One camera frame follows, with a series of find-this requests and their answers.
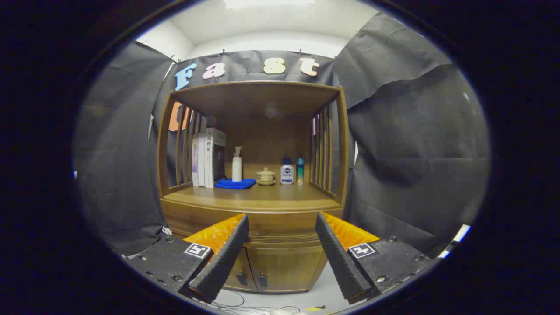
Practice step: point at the yellow floor tape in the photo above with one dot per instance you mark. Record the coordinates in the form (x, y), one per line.
(315, 308)

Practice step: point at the wooden countertop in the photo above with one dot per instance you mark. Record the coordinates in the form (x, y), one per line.
(271, 197)

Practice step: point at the beige lidded tea cup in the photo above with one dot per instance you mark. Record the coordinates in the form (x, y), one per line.
(265, 176)

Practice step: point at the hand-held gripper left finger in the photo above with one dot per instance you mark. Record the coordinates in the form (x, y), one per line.
(227, 253)

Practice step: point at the white pump bottle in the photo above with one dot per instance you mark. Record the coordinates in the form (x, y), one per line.
(236, 170)

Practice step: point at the wooden cabinet door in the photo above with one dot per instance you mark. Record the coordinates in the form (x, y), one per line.
(288, 267)
(243, 264)

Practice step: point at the white lotion bottle blue cap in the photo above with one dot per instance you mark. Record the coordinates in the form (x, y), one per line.
(286, 173)

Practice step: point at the large white book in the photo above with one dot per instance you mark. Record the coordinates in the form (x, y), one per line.
(214, 157)

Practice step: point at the blue cloth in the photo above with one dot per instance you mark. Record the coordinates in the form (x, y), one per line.
(235, 183)

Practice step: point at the ceiling light panel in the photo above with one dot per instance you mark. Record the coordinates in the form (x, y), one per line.
(269, 3)

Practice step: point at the wooden drawer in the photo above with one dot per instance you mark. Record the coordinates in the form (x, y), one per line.
(280, 225)

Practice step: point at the thin white book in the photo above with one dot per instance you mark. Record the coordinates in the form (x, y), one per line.
(201, 162)

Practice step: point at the wooden cabinet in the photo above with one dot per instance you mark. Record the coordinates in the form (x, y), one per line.
(267, 144)

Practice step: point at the teal slim bottle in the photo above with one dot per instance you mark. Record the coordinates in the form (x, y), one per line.
(300, 173)

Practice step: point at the thin purple book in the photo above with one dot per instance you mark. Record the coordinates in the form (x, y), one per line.
(195, 162)

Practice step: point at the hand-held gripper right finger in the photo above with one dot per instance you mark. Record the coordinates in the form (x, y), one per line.
(339, 258)

